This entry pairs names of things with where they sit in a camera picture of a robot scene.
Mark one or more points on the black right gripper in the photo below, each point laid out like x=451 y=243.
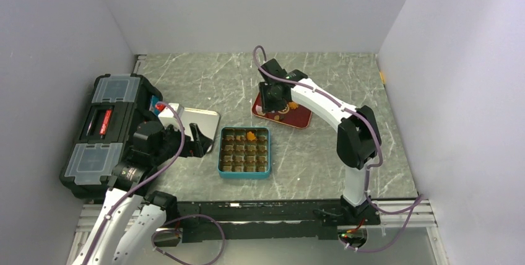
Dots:
x=266 y=105

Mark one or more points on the silver tin lid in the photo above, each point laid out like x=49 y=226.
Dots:
x=207 y=120

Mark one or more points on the blue cookie tin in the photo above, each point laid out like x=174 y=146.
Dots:
x=242 y=159

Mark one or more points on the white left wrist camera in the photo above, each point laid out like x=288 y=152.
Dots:
x=166 y=116

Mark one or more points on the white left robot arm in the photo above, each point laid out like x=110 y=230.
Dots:
x=130 y=215

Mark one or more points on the black plastic toolbox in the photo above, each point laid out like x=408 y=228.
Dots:
x=119 y=104

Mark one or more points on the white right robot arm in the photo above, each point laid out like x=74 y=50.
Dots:
x=358 y=139

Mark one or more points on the orange flower cookie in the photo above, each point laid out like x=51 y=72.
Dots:
x=251 y=136
x=293 y=105

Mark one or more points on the red lacquer tray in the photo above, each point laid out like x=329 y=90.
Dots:
x=299 y=118

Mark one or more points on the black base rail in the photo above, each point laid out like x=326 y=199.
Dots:
x=246 y=220

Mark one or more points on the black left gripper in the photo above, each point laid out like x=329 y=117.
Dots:
x=201 y=142

